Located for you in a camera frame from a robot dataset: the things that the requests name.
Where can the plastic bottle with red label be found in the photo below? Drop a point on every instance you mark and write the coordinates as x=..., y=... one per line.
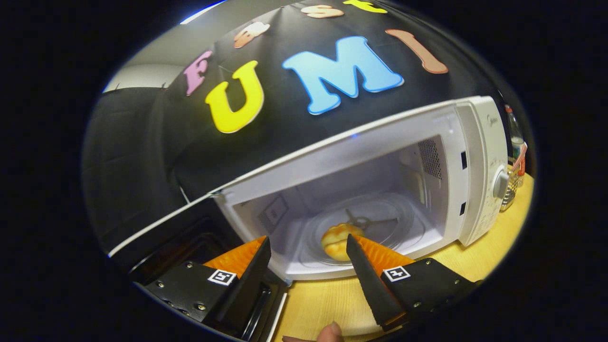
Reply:
x=515, y=137

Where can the golden bread roll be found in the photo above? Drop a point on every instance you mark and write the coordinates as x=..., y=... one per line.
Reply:
x=335, y=242

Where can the white microwave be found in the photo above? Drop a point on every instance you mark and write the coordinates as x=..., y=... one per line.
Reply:
x=361, y=156

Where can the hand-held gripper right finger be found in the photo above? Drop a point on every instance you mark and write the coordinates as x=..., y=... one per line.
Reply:
x=373, y=289

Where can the black backdrop cloth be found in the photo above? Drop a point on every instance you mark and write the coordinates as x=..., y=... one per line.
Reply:
x=142, y=142

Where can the glass microwave turntable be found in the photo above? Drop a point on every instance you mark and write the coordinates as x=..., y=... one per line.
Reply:
x=394, y=223

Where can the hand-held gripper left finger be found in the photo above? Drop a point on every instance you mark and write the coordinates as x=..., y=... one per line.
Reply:
x=242, y=289

